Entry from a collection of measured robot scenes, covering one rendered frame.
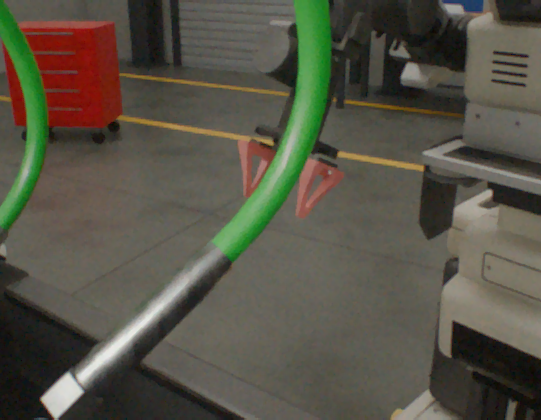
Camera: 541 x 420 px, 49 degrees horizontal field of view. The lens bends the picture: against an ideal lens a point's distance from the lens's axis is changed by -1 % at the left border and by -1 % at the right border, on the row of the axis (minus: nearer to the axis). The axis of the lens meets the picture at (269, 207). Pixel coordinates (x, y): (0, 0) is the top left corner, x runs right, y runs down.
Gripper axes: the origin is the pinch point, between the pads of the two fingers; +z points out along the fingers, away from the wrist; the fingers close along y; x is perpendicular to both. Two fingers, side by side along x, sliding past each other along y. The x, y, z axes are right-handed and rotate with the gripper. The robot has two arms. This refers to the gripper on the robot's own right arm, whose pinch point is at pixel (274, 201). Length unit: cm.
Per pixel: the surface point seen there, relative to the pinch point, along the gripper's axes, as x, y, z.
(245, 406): -20.8, 22.4, 15.8
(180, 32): 403, -598, -141
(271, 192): -40, 35, -2
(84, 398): -45, 33, 8
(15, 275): -25.3, -12.2, 17.6
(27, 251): 84, -212, 69
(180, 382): -22.4, 15.9, 16.9
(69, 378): -45, 32, 7
